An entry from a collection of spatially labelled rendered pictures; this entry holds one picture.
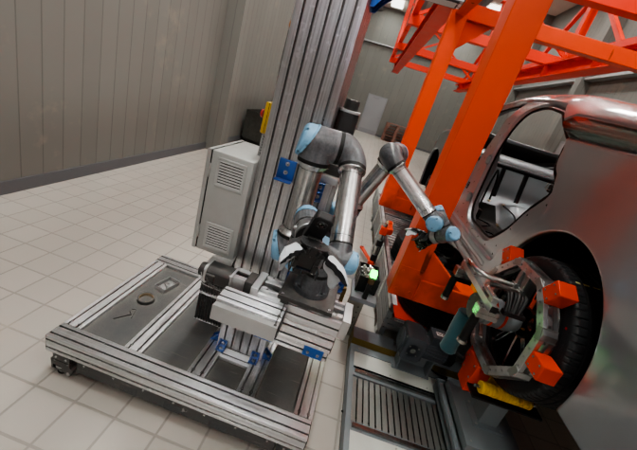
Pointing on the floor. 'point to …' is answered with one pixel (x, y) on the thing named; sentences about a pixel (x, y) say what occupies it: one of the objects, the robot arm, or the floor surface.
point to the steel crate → (252, 126)
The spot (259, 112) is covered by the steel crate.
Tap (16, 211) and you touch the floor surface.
